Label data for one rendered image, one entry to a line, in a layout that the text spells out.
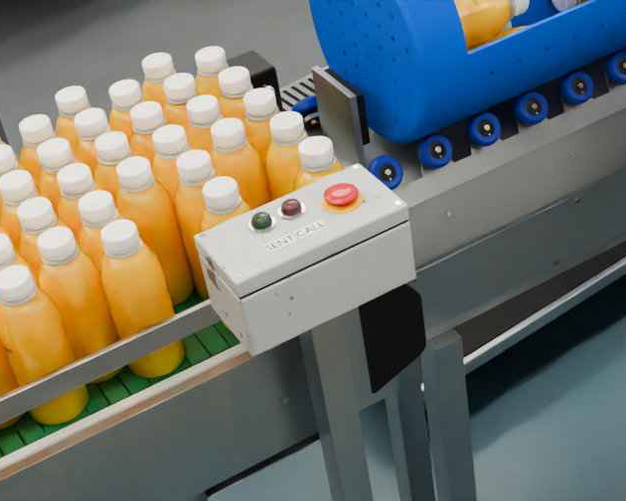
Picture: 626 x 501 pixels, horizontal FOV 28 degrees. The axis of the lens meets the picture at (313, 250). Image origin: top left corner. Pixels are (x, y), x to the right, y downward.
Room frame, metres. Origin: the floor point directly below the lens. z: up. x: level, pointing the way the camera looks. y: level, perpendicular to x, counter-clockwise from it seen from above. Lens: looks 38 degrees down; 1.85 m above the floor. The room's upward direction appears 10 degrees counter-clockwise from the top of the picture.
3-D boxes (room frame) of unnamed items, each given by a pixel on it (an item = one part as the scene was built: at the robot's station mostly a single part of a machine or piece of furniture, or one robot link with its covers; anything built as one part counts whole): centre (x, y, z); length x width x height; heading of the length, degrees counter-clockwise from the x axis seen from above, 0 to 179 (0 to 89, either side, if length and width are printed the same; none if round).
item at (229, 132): (1.25, 0.07, 1.08); 0.04 x 0.04 x 0.02
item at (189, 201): (1.19, 0.12, 0.99); 0.07 x 0.07 x 0.17
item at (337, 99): (1.38, -0.07, 0.99); 0.10 x 0.02 x 0.12; 23
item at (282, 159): (1.24, 0.00, 0.99); 0.07 x 0.07 x 0.17
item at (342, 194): (1.05, -0.04, 1.11); 0.04 x 0.04 x 0.01
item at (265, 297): (1.03, 0.01, 1.05); 0.20 x 0.10 x 0.10; 113
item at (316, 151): (1.18, -0.02, 1.08); 0.04 x 0.04 x 0.02
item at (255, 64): (1.54, 0.05, 0.95); 0.10 x 0.07 x 0.10; 23
